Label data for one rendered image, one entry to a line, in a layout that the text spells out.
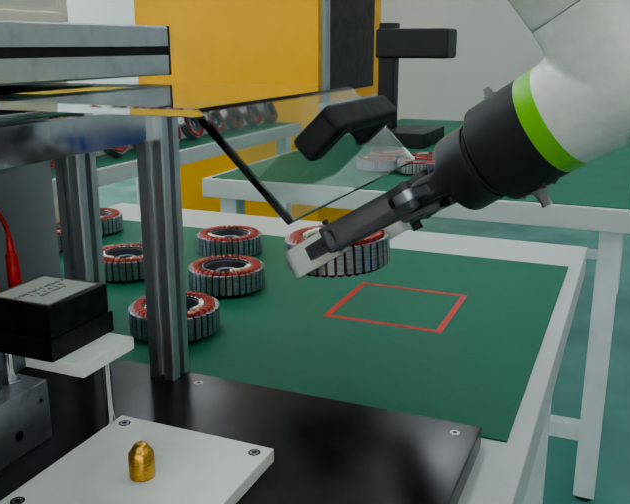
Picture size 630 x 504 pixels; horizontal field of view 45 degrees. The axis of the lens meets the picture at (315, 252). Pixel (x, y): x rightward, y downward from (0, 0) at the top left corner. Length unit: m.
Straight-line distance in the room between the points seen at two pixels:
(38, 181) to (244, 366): 0.30
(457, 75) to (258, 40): 1.97
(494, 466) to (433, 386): 0.16
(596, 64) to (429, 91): 5.10
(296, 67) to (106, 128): 3.36
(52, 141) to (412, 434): 0.39
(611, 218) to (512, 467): 1.15
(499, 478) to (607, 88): 0.32
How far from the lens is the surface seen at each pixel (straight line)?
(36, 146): 0.61
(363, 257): 0.77
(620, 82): 0.60
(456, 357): 0.90
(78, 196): 0.80
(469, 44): 5.62
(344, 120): 0.46
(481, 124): 0.66
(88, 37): 0.67
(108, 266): 1.18
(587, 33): 0.60
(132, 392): 0.78
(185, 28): 4.31
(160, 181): 0.73
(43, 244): 0.86
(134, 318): 0.94
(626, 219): 1.79
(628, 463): 2.30
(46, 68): 0.63
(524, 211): 1.80
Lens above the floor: 1.10
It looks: 15 degrees down
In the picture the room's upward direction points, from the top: straight up
